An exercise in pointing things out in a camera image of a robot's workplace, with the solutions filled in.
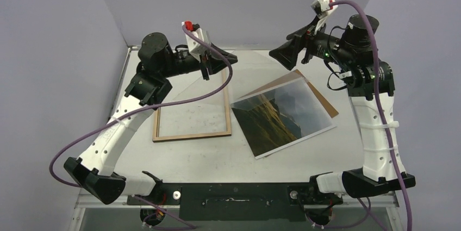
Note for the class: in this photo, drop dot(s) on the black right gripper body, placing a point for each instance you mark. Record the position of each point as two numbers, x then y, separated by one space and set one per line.
307 46

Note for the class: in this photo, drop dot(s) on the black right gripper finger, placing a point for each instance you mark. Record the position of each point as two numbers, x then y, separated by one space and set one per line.
302 33
287 53

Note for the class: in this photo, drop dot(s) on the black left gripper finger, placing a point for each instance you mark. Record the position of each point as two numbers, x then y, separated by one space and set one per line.
217 56
214 69

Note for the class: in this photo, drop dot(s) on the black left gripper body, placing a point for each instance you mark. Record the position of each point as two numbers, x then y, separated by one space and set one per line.
181 64

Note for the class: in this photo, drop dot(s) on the brown frame backing board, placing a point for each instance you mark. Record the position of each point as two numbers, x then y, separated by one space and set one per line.
293 75

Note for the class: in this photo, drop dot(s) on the clear glass pane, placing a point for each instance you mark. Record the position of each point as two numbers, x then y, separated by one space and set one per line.
253 70

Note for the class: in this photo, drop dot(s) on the landscape photo print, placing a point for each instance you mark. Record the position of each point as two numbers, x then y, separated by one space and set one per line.
281 116

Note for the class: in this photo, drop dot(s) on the wooden picture frame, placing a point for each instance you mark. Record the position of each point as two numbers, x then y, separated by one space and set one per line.
206 118

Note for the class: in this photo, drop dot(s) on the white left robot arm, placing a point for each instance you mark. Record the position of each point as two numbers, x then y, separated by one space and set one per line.
93 170

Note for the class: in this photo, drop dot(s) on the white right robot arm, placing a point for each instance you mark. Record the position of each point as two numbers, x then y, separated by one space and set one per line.
370 87

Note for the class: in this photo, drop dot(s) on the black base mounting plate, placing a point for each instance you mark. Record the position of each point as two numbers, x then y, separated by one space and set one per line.
242 201

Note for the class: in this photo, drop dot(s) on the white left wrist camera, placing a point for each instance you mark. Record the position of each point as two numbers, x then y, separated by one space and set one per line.
197 40

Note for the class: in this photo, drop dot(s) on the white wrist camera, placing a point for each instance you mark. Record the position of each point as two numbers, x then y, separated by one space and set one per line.
197 40
322 8

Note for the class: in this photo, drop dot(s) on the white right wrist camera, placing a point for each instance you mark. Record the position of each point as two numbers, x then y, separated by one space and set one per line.
322 8

